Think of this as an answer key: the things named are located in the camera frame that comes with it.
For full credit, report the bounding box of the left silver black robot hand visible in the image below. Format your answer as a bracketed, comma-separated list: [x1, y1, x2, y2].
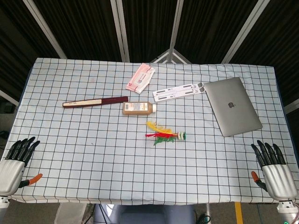
[0, 136, 43, 197]

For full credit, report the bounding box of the silver frame post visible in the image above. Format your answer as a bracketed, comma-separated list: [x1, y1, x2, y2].
[22, 0, 68, 59]
[167, 0, 185, 62]
[110, 0, 130, 63]
[221, 0, 268, 64]

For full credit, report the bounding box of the dark red folded fan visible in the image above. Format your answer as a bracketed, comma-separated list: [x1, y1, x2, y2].
[62, 96, 129, 109]

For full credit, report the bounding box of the silver triangular frame brace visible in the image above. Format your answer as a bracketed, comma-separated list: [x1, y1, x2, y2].
[150, 48, 192, 64]

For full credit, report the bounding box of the colourful feather shuttlecock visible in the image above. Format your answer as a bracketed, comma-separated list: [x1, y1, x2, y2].
[145, 120, 187, 147]

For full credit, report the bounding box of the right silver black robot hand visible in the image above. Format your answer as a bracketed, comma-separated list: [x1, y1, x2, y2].
[250, 139, 299, 201]

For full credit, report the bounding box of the brown liquid plastic bottle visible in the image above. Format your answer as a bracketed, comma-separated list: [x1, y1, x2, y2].
[122, 101, 157, 116]

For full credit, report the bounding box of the pink wet wipes pack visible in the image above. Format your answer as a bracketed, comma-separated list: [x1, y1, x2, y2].
[125, 63, 156, 95]

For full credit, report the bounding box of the blue checked tablecloth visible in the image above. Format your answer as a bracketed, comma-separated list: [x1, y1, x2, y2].
[0, 57, 299, 206]

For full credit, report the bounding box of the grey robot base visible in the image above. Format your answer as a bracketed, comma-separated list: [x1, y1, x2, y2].
[93, 203, 196, 224]

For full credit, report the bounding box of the grey closed laptop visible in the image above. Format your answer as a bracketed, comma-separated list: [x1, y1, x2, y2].
[204, 77, 263, 138]

